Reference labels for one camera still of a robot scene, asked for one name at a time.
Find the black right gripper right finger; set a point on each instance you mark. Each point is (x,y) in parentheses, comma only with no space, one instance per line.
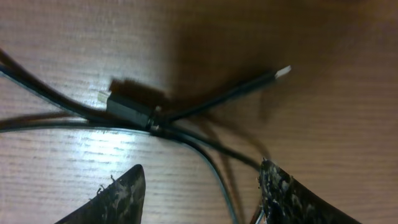
(286,201)

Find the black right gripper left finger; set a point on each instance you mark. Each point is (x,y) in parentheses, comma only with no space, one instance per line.
(121,202)

